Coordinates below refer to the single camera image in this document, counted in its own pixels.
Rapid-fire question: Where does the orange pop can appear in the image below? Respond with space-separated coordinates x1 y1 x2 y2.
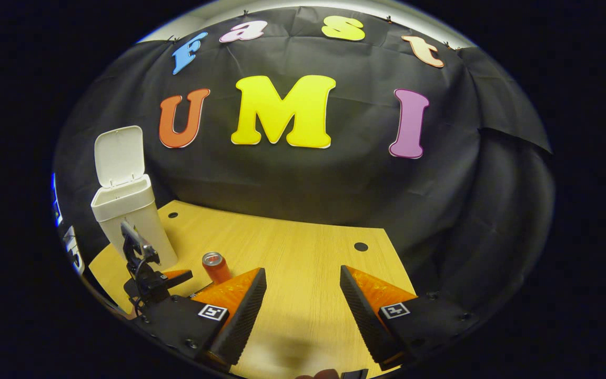
201 252 233 285

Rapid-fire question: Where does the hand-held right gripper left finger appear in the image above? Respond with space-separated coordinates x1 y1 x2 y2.
137 267 268 367

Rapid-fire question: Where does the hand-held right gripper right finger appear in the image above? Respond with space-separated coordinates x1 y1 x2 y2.
340 265 476 371

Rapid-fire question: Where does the computer monitor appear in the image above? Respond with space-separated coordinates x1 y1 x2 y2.
50 173 63 227

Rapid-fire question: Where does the white desktop garbage bin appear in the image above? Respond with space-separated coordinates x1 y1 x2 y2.
91 125 179 272

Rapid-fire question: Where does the wooden desktop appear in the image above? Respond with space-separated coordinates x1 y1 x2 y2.
88 200 417 379

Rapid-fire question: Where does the white device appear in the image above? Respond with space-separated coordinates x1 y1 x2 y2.
63 225 86 275

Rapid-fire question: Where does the black backdrop cloth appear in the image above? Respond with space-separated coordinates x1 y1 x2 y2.
53 6 555 327

